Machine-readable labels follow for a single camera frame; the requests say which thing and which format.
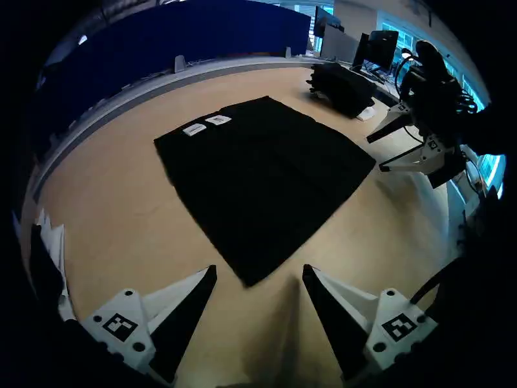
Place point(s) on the black computer monitor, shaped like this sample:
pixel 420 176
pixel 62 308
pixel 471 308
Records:
pixel 377 48

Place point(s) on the blue desk screen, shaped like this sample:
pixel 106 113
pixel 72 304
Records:
pixel 161 52

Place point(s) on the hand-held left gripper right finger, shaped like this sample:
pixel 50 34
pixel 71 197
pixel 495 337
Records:
pixel 377 319

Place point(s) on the stack of black towels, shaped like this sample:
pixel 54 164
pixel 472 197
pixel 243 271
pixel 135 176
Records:
pixel 343 91

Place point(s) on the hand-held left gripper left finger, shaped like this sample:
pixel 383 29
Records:
pixel 133 313

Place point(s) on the black towel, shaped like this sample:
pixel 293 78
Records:
pixel 264 182

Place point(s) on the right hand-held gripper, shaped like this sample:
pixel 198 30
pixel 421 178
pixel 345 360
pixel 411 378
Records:
pixel 434 97

